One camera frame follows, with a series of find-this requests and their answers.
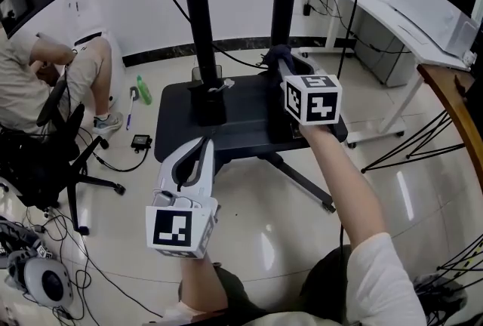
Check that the person's dark shorts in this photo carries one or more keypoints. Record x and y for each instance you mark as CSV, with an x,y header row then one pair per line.
x,y
320,286

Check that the black TV stand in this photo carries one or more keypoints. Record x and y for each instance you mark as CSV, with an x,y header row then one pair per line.
x,y
241,117

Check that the person's grey shoe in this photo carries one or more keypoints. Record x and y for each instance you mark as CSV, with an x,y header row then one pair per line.
x,y
441,296

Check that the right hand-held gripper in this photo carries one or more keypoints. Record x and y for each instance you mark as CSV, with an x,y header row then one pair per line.
x,y
320,102

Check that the person's right forearm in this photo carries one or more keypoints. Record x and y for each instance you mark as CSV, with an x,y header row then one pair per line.
x,y
339,185

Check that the white floor appliance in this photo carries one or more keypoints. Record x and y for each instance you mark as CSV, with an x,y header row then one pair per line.
x,y
90,19

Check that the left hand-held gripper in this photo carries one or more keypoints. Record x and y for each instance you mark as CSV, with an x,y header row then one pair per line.
x,y
170,230

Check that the grey filing cabinet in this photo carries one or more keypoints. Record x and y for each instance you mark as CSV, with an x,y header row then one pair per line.
x,y
388,56

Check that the green plastic bottle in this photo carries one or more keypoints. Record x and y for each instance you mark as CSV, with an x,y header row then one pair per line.
x,y
144,90

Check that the person's white shirt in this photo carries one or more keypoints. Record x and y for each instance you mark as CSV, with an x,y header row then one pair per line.
x,y
377,286

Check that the black office chair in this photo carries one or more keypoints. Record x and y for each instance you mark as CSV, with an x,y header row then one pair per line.
x,y
64,166

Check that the translucent white box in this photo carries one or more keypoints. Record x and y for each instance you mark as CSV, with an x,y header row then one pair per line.
x,y
437,19

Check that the black power adapter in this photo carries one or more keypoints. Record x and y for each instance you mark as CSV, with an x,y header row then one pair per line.
x,y
307,10

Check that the small black box device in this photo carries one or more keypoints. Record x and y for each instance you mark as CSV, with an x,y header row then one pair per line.
x,y
141,141

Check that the grey round headset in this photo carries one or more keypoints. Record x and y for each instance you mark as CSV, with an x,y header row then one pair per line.
x,y
45,279

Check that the person's left forearm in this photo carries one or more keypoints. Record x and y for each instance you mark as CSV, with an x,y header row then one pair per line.
x,y
202,286

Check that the wooden table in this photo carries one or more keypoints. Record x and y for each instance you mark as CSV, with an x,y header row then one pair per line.
x,y
449,90

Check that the dark blue cloth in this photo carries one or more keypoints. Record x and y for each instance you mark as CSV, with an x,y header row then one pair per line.
x,y
281,54

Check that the white desk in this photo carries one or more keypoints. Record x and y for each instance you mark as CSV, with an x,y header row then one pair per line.
x,y
396,19

